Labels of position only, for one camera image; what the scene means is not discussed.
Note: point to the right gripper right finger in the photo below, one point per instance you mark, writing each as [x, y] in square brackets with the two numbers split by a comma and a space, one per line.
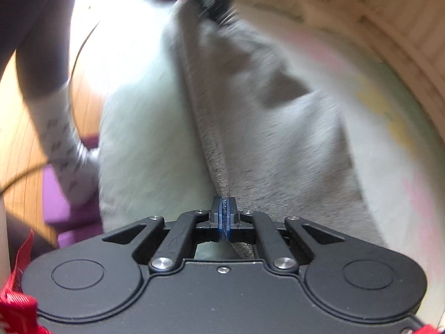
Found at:
[284, 246]

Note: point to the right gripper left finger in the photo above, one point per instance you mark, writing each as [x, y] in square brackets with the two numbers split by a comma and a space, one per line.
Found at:
[162, 246]

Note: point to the grey sweatpants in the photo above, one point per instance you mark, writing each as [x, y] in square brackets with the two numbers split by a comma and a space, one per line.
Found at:
[270, 141]

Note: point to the floral bed blanket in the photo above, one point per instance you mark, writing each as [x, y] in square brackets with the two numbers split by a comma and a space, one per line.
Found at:
[125, 93]

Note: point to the purple slipper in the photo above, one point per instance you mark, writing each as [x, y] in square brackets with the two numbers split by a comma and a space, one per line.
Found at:
[73, 221]

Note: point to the person leg with white sock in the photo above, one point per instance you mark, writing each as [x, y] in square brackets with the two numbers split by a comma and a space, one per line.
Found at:
[37, 34]

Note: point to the cream wooden bed rail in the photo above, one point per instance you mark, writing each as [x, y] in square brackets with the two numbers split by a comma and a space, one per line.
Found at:
[409, 34]

